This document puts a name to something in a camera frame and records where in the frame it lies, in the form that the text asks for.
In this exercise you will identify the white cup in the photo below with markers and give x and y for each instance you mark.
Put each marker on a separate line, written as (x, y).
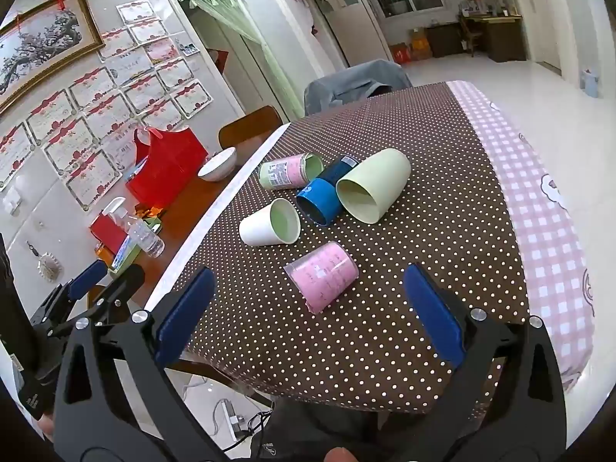
(264, 228)

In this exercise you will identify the blue cup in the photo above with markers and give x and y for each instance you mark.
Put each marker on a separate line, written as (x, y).
(320, 197)

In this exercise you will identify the green cup with pink label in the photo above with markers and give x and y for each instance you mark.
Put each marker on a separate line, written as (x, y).
(284, 171)

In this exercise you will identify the brown polka dot tablecloth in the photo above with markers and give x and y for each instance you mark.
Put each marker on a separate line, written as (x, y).
(385, 346)

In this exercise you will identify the pale green door curtain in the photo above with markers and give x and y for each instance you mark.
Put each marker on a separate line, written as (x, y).
(240, 24)

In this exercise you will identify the white refrigerator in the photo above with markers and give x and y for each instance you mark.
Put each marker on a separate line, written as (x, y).
(356, 24)

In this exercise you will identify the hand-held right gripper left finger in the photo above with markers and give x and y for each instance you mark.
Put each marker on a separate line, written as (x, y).
(185, 317)

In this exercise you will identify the wooden chair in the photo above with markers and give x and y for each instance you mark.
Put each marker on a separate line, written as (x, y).
(250, 125)

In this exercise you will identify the white bowl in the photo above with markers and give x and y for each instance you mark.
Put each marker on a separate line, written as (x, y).
(217, 163)

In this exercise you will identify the white wall socket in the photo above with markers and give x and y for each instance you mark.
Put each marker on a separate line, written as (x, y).
(12, 200)

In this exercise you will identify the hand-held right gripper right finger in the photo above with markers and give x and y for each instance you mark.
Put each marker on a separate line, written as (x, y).
(433, 317)

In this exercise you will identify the white power strip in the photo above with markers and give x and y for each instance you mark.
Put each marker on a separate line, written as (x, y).
(232, 418)

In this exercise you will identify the wall of framed certificates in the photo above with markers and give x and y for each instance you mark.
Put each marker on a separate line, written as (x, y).
(96, 115)

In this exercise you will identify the light blue bin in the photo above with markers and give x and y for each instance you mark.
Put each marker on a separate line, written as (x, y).
(590, 84)

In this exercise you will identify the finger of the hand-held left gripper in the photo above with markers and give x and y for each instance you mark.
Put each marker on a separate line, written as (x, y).
(86, 279)
(122, 284)

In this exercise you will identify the dark low cabinet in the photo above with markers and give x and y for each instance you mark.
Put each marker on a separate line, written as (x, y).
(445, 38)

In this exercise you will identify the clear plastic bottle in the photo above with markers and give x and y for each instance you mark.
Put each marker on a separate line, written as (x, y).
(142, 236)

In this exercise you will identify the gold framed tree picture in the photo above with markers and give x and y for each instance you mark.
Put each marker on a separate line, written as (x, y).
(38, 53)

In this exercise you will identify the dark navy cup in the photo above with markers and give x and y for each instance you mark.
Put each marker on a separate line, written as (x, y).
(342, 166)

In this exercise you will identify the yellow cardboard box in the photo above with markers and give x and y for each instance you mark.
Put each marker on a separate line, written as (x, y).
(419, 43)

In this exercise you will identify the red cardboard box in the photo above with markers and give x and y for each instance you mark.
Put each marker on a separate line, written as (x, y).
(400, 53)

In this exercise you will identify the pink plastic cup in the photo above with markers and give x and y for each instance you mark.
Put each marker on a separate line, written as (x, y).
(322, 276)

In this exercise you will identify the pink checked cloth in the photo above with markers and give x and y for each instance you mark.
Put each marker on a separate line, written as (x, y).
(544, 231)

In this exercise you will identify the hanging wall ornament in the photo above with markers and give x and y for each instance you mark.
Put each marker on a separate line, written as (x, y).
(49, 264)

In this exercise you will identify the red bag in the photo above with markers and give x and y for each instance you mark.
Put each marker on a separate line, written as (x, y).
(166, 168)

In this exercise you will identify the large pale green cup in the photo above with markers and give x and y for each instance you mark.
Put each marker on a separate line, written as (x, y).
(380, 178)

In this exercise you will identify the person's dark trousers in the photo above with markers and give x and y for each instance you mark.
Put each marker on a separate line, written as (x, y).
(337, 423)

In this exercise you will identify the wooden desk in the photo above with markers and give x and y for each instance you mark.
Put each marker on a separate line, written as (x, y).
(500, 33)

